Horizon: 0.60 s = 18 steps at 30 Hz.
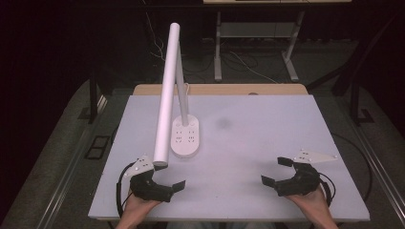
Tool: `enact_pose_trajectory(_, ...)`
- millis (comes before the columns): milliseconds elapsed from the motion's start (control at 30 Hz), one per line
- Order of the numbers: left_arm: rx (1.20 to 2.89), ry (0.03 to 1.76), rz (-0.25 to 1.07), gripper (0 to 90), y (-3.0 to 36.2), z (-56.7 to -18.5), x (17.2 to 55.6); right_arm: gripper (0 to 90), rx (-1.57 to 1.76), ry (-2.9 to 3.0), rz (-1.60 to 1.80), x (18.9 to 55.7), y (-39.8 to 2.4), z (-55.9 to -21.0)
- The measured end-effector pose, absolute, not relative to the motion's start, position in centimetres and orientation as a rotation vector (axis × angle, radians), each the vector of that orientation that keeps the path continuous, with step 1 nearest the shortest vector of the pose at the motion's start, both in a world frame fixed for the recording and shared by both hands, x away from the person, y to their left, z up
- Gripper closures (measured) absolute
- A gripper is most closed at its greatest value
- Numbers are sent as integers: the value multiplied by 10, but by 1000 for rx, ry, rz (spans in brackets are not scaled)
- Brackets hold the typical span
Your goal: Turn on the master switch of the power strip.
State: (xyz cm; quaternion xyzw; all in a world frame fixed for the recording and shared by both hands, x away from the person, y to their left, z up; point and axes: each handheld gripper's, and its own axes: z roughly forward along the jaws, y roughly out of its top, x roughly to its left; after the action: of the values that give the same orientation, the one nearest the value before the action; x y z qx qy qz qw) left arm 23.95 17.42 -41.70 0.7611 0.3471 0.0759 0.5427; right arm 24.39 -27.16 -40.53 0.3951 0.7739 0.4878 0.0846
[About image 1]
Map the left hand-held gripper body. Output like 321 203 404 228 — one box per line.
123 154 176 203

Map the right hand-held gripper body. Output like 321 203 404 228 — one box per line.
273 148 339 198

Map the person's left hand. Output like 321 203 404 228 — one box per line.
121 190 162 221

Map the person's right hand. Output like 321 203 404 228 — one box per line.
286 185 332 219

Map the white table board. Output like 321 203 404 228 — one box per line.
88 94 371 222

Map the white desk lamp with sockets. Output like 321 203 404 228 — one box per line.
152 22 202 169

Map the black metal stand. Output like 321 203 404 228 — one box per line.
349 79 375 126
88 72 99 125

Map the wooden table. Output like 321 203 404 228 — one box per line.
132 83 309 96

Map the grey metal stand table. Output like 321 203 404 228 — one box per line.
202 0 352 84

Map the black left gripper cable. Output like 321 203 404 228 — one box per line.
116 161 136 219

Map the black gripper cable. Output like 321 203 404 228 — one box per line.
116 161 136 219
318 172 337 208

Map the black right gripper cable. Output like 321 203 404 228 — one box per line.
318 172 337 208

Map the black rectangular floor frame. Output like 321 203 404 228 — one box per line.
83 135 111 160

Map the long black floor cable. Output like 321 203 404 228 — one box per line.
330 133 373 204

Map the aluminium floor rail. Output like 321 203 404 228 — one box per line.
345 120 405 220
36 94 109 229

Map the white floor cable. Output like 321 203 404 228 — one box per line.
228 51 279 85

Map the thin white cable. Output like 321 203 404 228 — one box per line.
144 11 167 62

